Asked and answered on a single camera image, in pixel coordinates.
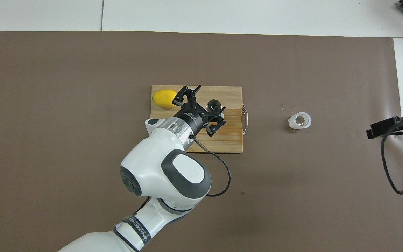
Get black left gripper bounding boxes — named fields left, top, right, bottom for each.
left=172, top=85, right=227, bottom=137

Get steel double jigger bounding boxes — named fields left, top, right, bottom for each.
left=206, top=99, right=223, bottom=114

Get small clear glass cup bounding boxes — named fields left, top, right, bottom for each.
left=288, top=112, right=312, bottom=130

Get wooden cutting board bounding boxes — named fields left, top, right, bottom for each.
left=149, top=85, right=243, bottom=153

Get yellow lemon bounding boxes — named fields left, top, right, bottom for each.
left=152, top=90, right=178, bottom=109

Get brown table mat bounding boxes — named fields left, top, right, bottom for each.
left=0, top=31, right=403, bottom=252

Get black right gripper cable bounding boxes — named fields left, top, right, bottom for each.
left=381, top=114, right=403, bottom=195

